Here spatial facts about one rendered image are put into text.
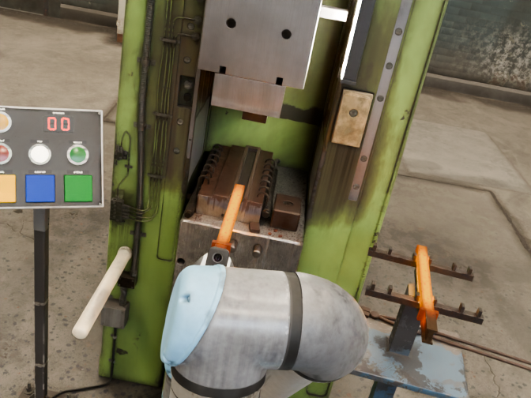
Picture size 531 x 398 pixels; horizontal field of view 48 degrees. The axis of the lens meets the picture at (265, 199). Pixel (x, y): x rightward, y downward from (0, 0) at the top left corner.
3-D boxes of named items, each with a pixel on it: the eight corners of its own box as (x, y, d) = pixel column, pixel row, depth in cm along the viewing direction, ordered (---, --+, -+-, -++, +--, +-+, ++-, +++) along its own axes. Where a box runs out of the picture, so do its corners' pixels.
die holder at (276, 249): (276, 355, 200) (303, 244, 180) (166, 333, 200) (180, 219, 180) (286, 264, 250) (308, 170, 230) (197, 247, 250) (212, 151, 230)
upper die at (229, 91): (279, 118, 169) (285, 86, 165) (210, 105, 169) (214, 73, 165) (288, 79, 206) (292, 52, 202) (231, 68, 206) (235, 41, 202)
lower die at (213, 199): (258, 225, 185) (262, 201, 181) (195, 212, 185) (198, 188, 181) (269, 170, 222) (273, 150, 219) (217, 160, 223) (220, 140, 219)
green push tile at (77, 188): (92, 201, 167) (92, 174, 168) (64, 201, 164) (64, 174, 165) (92, 201, 169) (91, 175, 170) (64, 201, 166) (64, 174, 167)
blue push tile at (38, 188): (55, 202, 164) (55, 174, 164) (25, 202, 161) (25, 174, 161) (55, 202, 166) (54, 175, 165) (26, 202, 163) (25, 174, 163)
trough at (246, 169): (246, 202, 182) (246, 198, 181) (229, 198, 182) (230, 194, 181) (260, 151, 219) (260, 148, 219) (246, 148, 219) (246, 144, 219)
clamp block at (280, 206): (296, 232, 185) (300, 214, 182) (269, 227, 185) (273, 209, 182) (298, 214, 196) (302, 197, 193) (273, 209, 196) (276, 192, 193)
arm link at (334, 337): (396, 265, 71) (273, 372, 130) (295, 257, 69) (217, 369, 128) (406, 364, 66) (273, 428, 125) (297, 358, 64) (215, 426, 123)
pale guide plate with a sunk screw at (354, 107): (359, 148, 183) (373, 95, 176) (330, 142, 183) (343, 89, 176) (359, 145, 185) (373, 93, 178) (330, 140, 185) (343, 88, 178)
